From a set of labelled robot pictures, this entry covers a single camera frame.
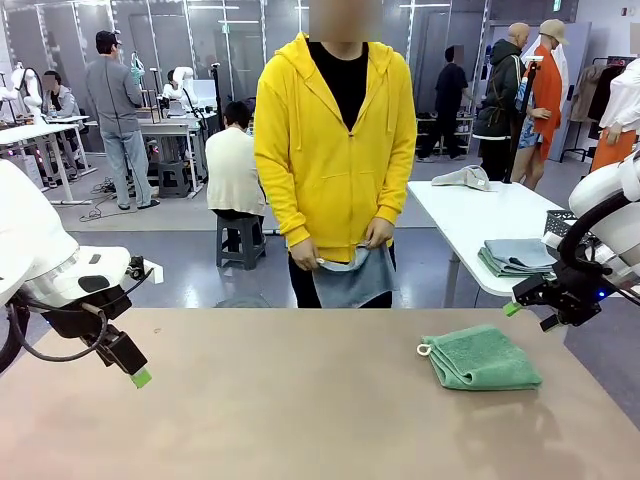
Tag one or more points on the seated person grey jacket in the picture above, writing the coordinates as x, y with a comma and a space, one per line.
57, 100

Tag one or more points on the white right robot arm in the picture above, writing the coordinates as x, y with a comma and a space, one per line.
605, 185

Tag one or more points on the person's right forearm yellow sleeve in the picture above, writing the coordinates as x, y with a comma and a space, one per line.
290, 210

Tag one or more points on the person in black clothes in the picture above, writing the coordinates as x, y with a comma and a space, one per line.
450, 100

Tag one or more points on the grey work table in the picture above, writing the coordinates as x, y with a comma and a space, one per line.
165, 127

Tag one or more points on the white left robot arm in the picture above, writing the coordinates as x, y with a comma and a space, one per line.
30, 225

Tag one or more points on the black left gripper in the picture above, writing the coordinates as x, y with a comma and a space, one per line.
85, 315

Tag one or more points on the grey mesh basket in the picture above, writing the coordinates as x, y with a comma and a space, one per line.
562, 222

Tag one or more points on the clothes rack with garments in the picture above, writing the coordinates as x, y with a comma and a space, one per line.
585, 95

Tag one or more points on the blue terry towel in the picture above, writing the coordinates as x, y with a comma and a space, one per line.
520, 250

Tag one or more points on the green terry towel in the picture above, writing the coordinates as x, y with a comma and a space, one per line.
500, 267

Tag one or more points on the person in yellow hoodie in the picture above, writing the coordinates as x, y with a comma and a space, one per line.
330, 150

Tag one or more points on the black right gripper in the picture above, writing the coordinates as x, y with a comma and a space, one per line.
577, 295

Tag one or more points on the light blue towel with loop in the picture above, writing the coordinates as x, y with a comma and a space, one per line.
355, 280

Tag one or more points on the mannequin orange garment tan cap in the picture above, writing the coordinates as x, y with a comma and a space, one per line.
545, 90

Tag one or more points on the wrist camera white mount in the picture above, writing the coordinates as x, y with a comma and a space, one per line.
147, 272
551, 239

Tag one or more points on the mannequin white shirt orange trousers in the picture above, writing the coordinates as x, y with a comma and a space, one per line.
620, 100

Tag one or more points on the person's left forearm yellow sleeve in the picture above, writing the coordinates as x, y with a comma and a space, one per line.
395, 190

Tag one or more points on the seated person cream sweater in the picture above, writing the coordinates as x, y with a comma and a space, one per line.
235, 170

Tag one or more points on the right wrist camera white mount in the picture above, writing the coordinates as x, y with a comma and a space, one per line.
551, 239

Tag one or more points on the black tripod pole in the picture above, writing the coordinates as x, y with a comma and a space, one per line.
217, 95

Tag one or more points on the mannequin in black jacket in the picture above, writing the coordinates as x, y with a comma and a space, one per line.
500, 100

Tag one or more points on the grey plastic stool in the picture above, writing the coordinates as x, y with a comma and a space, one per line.
240, 240

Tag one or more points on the person's right hand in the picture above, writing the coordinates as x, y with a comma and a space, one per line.
306, 256

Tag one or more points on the standing man grey jacket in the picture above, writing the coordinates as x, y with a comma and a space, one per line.
112, 90

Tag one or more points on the black stand with white top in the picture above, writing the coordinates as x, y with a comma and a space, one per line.
533, 59

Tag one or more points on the white rectangular table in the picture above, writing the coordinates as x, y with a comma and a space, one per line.
480, 215

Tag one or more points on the black step stool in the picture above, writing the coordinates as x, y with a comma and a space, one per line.
175, 177

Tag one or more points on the person's left hand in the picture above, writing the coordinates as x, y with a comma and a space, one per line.
382, 232

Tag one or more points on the white lab desk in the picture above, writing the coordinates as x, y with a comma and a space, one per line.
30, 132

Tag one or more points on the green towel with white loop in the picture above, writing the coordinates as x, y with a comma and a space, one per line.
480, 360

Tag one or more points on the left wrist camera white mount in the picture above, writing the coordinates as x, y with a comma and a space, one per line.
147, 272

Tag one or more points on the white lab robot arm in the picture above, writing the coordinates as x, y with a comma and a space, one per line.
27, 90
182, 85

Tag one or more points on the grey towel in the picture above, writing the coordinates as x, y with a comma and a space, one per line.
465, 177

